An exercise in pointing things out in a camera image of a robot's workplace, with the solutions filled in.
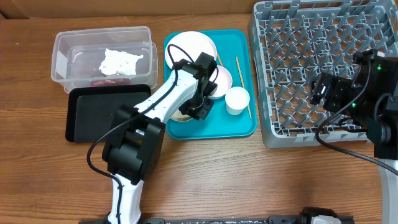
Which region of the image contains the grey dishwasher rack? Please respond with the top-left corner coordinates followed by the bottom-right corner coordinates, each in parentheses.
top-left (249, 0), bottom-right (397, 148)

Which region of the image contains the grey white bowl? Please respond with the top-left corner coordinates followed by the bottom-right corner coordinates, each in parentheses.
top-left (171, 110), bottom-right (192, 122)

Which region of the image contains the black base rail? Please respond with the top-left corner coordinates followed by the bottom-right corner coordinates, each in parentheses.
top-left (79, 206), bottom-right (355, 224)

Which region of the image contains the wooden chopstick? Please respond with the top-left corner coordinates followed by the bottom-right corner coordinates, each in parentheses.
top-left (217, 54), bottom-right (223, 67)
top-left (235, 56), bottom-right (252, 119)

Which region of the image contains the clear plastic waste bin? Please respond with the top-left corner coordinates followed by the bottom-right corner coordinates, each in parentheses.
top-left (51, 26), bottom-right (158, 93)

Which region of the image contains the teal plastic tray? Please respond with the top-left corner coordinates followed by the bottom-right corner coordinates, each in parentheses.
top-left (166, 29), bottom-right (257, 140)

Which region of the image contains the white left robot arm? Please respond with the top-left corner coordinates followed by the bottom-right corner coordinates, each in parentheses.
top-left (102, 53), bottom-right (217, 223)

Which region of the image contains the red snack wrapper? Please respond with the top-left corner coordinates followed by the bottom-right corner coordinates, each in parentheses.
top-left (90, 78), bottom-right (131, 87)

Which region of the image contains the right wooden chopstick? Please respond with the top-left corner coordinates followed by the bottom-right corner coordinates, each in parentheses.
top-left (235, 56), bottom-right (252, 119)

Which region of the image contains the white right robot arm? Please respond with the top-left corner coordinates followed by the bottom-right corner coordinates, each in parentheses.
top-left (310, 49), bottom-right (397, 223)

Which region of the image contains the small pink bowl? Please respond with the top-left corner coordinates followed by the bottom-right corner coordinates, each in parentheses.
top-left (209, 65), bottom-right (233, 99)

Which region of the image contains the white paper cup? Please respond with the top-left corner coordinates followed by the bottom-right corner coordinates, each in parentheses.
top-left (224, 86), bottom-right (250, 116)

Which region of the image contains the large pink plate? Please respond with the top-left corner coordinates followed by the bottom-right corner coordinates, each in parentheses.
top-left (164, 31), bottom-right (218, 79)

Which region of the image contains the black food waste tray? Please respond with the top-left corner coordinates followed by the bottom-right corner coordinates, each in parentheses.
top-left (65, 84), bottom-right (151, 143)

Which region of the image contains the left wooden chopstick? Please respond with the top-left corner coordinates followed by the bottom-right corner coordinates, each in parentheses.
top-left (217, 54), bottom-right (223, 67)

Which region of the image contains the white napkin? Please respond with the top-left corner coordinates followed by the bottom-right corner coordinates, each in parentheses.
top-left (99, 49), bottom-right (144, 76)

